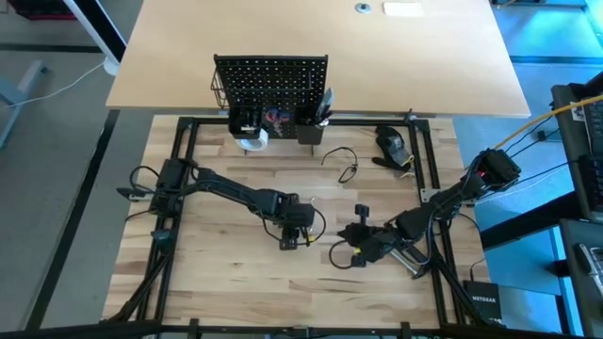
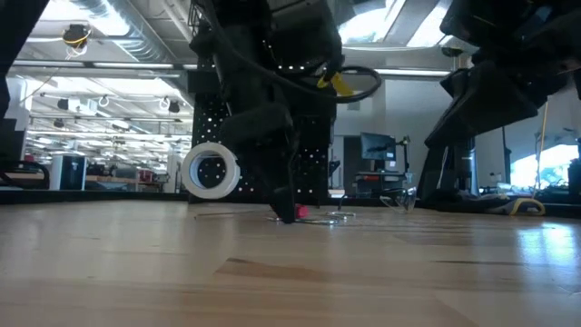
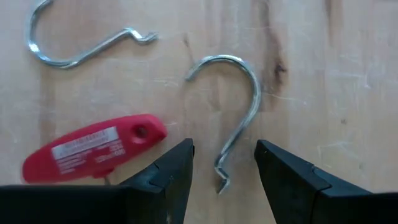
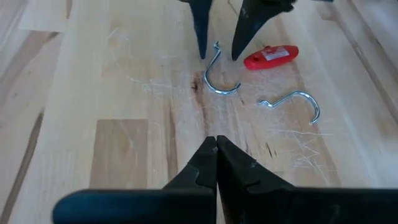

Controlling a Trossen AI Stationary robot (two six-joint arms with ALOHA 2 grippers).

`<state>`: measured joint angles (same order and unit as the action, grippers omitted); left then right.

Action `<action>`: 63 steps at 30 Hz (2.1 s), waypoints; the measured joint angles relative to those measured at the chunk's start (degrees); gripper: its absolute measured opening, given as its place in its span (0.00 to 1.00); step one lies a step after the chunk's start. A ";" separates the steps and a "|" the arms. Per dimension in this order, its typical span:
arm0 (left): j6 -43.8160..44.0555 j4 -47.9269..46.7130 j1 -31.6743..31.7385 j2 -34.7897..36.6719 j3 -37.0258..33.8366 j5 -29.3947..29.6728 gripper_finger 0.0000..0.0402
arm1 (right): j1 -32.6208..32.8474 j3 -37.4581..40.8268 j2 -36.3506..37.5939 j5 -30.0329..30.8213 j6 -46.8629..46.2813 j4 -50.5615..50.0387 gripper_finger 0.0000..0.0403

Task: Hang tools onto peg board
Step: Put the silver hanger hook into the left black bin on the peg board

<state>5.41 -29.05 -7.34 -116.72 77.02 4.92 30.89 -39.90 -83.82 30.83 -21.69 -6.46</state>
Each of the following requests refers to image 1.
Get dark side desk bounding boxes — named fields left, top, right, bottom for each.
left=549, top=70, right=603, bottom=222

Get black Netgear network switch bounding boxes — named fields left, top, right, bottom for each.
left=462, top=280, right=503, bottom=324

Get white desk leg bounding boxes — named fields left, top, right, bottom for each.
left=63, top=0, right=124, bottom=76

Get black plastic pegboard bin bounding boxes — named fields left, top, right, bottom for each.
left=228, top=106, right=264, bottom=140
left=296, top=112, right=326, bottom=146

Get red and blue scissors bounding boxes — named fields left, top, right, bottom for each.
left=264, top=106, right=292, bottom=138

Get grey handheld device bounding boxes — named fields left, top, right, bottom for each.
left=575, top=242, right=603, bottom=296

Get black aluminium table frame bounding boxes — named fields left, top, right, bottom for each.
left=101, top=115, right=503, bottom=339

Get black keyboard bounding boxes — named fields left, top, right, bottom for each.
left=583, top=101, right=603, bottom=213

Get black grey work glove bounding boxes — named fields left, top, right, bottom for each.
left=371, top=124, right=416, bottom=179

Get silver and black C-clamp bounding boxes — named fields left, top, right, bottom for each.
left=388, top=244, right=431, bottom=281

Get black cable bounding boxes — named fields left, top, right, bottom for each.
left=506, top=115, right=564, bottom=161
left=320, top=146, right=360, bottom=185
left=511, top=159, right=583, bottom=189

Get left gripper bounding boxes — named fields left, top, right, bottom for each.
left=270, top=190, right=317, bottom=251

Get black metal pegboard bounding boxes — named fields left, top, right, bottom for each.
left=212, top=54, right=330, bottom=156

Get grey metal table base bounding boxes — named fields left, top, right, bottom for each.
left=0, top=58, right=48, bottom=147

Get white floor cable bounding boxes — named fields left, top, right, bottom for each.
left=0, top=60, right=107, bottom=112

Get black and red crate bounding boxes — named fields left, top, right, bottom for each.
left=7, top=0, right=76, bottom=21

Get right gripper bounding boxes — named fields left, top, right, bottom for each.
left=337, top=202, right=402, bottom=269

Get white tape roll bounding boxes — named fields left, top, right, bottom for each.
left=235, top=126, right=270, bottom=153

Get yellow cable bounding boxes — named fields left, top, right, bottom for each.
left=492, top=93, right=603, bottom=152

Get grey metal tool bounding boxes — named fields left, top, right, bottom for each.
left=316, top=87, right=334, bottom=121

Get white card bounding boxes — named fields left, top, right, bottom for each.
left=383, top=1, right=424, bottom=19

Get light wooden desk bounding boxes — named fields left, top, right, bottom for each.
left=106, top=0, right=532, bottom=119

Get black wire basket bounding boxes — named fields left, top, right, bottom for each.
left=209, top=65, right=314, bottom=112

